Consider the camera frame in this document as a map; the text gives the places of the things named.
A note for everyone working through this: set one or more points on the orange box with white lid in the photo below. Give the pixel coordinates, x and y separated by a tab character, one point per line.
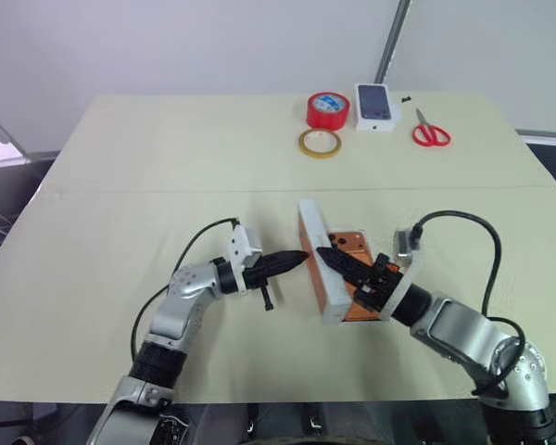
315	227

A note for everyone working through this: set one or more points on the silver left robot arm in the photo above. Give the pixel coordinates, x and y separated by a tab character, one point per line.
185	283

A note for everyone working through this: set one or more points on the orange smartphone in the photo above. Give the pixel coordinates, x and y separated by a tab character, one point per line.
352	245

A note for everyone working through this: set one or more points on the red tape roll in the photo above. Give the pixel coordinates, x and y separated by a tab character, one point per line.
326	121

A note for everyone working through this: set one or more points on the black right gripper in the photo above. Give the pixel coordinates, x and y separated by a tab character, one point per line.
380	287

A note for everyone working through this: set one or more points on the grey framed white board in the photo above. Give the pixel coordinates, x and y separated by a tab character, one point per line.
391	41

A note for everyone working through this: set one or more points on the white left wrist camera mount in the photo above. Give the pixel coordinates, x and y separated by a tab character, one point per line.
243	241

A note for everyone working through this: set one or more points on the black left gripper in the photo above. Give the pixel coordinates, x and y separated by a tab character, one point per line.
255	278

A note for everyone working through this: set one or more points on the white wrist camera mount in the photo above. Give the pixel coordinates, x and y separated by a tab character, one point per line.
243	241
412	271

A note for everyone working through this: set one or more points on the yellow clear tape roll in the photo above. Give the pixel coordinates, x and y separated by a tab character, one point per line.
320	156

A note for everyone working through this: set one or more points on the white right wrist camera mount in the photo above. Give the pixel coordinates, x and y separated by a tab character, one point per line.
412	271

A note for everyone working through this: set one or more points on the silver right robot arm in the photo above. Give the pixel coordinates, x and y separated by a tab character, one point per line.
463	329

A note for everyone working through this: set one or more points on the white smartphone box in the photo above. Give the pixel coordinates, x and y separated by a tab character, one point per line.
375	104

